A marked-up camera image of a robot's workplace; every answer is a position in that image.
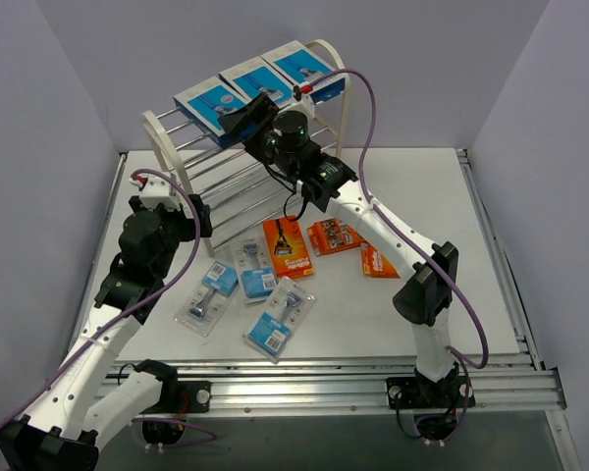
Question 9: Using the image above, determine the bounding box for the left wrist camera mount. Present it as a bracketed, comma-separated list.
[130, 175, 181, 211]

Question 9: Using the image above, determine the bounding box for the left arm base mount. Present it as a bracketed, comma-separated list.
[141, 381, 212, 445]

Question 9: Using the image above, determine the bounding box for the Gillette razor blister pack front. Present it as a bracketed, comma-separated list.
[242, 277, 316, 364]

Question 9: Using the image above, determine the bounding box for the orange Gillette Fusion5 box right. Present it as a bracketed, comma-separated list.
[360, 242, 400, 279]

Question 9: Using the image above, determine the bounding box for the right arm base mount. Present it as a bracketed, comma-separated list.
[385, 364, 476, 445]

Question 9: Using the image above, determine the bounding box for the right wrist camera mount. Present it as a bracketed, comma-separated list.
[280, 83, 316, 121]

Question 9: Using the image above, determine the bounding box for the cream metal-rod shelf rack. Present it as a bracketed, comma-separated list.
[140, 38, 349, 257]

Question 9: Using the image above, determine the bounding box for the orange gillette fusion5 box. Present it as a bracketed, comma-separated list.
[262, 217, 315, 280]
[360, 242, 400, 279]

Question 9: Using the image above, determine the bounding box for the small blue cartridge pack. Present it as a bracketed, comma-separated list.
[174, 261, 239, 338]

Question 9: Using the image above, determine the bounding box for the orange Gillette styler box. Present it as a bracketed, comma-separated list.
[307, 218, 364, 256]

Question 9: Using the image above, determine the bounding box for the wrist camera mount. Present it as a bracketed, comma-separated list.
[130, 175, 181, 211]
[280, 83, 316, 121]

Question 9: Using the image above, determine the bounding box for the gillette razor blister pack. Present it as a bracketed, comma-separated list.
[231, 237, 278, 304]
[242, 277, 316, 364]

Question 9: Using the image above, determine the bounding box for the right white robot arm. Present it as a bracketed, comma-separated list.
[218, 88, 459, 405]

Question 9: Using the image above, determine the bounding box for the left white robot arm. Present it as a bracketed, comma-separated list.
[0, 194, 212, 470]

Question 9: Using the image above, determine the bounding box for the orange Gillette Fusion5 box centre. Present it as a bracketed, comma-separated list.
[262, 217, 315, 280]

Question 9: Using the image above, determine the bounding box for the blue Harry's box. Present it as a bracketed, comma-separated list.
[173, 77, 248, 148]
[219, 57, 293, 108]
[260, 40, 346, 104]

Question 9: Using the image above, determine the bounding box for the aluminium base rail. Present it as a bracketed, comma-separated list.
[95, 360, 565, 418]

